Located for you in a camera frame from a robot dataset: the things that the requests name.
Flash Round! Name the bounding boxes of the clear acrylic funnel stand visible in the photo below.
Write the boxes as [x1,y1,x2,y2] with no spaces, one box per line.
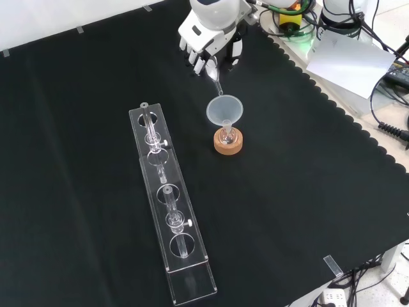
[128,102,219,306]

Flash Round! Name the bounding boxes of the white power strip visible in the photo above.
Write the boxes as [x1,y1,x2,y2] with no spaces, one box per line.
[319,287,348,307]

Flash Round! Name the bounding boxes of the small glass round-bottom flask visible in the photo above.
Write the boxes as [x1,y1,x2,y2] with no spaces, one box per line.
[220,125,239,146]

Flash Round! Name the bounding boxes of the translucent plastic funnel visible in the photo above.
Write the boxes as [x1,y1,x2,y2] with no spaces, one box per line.
[206,93,245,136]

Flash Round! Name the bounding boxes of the black bench cloth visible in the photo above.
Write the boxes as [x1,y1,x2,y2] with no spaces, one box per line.
[0,0,409,307]

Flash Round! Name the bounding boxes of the black coiled cable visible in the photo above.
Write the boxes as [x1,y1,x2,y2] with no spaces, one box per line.
[369,72,409,142]

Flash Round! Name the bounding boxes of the cork ring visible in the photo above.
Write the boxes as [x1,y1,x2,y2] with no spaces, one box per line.
[213,126,245,156]

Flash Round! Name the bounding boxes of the yellow stop button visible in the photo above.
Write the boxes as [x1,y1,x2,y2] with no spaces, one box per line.
[278,12,303,35]

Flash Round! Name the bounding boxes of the pale board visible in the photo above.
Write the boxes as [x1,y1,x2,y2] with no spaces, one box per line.
[305,31,397,100]

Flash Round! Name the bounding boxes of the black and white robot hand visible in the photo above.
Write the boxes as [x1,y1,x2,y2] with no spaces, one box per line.
[177,10,249,77]

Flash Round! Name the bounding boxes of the black tripod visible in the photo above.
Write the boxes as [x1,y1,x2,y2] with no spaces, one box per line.
[394,33,409,62]

